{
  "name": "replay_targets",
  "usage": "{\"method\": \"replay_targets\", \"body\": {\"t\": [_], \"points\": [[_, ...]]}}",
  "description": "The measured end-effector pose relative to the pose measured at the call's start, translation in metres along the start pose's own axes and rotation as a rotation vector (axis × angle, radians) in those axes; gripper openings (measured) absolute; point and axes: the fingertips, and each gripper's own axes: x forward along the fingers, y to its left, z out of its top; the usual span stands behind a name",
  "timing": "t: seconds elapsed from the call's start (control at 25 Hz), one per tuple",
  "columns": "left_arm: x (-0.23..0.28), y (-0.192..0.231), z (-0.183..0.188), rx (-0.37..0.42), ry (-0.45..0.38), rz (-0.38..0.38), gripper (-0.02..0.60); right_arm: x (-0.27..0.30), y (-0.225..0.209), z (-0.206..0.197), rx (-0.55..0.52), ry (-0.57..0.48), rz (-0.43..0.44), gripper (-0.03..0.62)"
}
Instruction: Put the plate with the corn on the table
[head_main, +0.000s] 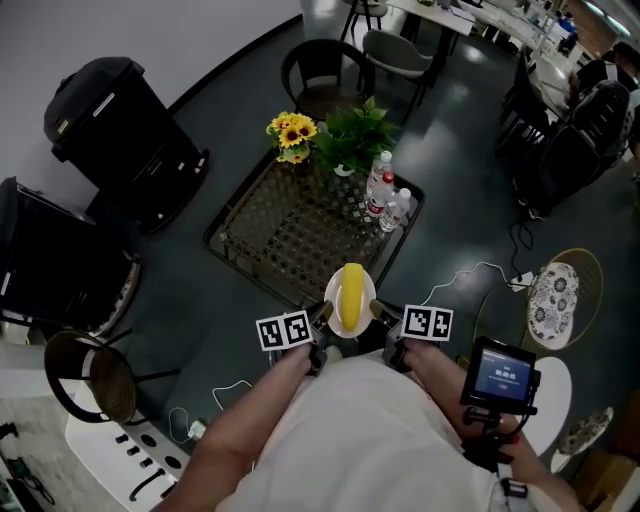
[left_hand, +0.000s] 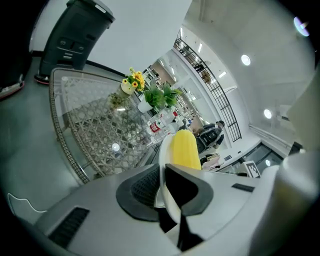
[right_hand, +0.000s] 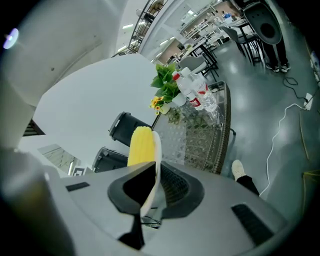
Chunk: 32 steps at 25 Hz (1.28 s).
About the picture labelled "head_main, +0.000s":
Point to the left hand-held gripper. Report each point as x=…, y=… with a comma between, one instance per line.
x=282, y=331

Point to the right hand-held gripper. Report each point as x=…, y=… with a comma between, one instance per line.
x=427, y=322

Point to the white oval plate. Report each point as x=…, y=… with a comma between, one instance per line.
x=332, y=305

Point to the yellow banana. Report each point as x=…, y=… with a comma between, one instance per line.
x=352, y=297

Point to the person's left forearm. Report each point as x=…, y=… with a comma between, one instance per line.
x=240, y=425

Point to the person's right forearm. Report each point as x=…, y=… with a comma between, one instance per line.
x=440, y=370

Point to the black wicker coffee table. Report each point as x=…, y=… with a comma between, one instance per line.
x=300, y=225

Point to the white-capped water bottle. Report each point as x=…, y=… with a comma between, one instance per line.
x=382, y=162
x=395, y=212

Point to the person's white shirt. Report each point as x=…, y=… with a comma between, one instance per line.
x=360, y=440

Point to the white power strip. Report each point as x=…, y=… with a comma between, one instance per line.
x=521, y=281

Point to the floral seat cushion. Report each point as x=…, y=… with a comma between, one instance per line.
x=552, y=300

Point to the white charger block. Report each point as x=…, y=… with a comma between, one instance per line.
x=198, y=430

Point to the green potted plant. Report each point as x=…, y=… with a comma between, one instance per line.
x=355, y=135

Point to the sunflower bouquet in pot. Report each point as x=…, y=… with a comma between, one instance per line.
x=292, y=132

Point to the white round side table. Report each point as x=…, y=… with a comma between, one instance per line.
x=555, y=400

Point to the black wicker stool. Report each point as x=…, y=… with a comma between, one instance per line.
x=107, y=380

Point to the floral cushioned chair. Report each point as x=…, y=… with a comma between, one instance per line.
x=585, y=435

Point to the grey upholstered chair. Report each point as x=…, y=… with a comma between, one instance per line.
x=395, y=55
x=362, y=10

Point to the black round-back chair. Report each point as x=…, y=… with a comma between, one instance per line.
x=325, y=55

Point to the white cabinet with holes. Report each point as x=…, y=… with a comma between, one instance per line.
x=100, y=460

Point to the dark long table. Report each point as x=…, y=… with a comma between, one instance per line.
x=545, y=90

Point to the cardboard box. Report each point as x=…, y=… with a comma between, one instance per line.
x=610, y=480

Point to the white square table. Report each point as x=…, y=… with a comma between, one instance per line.
x=435, y=15

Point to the black monitor mount clamp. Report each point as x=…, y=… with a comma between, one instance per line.
x=492, y=435

